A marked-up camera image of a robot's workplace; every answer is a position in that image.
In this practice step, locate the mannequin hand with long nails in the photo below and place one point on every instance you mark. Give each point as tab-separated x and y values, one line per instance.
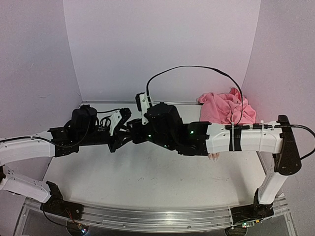
213	156

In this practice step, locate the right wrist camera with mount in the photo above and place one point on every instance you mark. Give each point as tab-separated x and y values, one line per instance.
143	105

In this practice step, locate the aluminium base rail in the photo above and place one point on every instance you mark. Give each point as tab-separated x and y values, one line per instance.
68	218

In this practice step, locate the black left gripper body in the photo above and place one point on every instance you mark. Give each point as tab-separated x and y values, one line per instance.
91	139

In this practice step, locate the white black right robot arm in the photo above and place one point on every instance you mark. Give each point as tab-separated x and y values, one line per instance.
275	137

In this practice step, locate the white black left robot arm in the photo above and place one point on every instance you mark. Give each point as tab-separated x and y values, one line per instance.
54	144

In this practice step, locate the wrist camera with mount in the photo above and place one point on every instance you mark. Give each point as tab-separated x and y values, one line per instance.
116	120
143	105

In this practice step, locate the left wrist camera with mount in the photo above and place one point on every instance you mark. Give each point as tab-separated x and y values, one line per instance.
116	120

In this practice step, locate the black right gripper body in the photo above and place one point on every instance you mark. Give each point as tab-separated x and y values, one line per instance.
141	132

